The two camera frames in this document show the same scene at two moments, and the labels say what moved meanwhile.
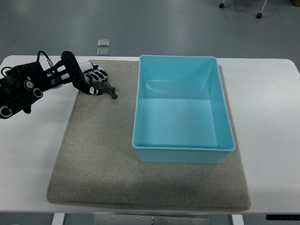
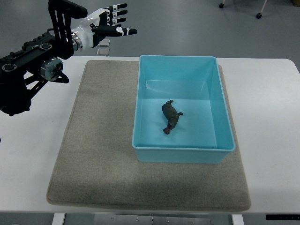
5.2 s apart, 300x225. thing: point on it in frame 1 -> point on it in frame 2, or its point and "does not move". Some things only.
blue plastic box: [180, 111] does not move
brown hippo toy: [103, 86] -> [171, 115]
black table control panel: [282, 217] does not move
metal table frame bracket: [151, 219] does not move
